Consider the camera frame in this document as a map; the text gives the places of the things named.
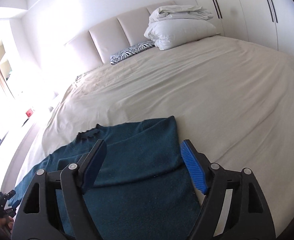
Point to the zebra print pillow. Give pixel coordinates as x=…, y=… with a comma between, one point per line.
x=131, y=51

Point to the left human hand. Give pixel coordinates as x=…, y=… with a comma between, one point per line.
x=7, y=222

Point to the white folded duvet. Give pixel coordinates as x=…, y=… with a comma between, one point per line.
x=173, y=25

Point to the beige padded headboard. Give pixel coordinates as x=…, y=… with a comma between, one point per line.
x=93, y=48

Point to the white wardrobe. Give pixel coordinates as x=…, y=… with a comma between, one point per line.
x=269, y=23

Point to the beige bed sheet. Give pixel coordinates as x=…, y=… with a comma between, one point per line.
x=233, y=99

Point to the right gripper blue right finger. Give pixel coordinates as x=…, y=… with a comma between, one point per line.
x=197, y=164

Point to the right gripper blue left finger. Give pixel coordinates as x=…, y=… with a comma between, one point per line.
x=90, y=165

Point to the dark teal knit sweater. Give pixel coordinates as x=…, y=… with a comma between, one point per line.
x=143, y=189

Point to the red box on sill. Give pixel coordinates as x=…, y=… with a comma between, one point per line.
x=29, y=113

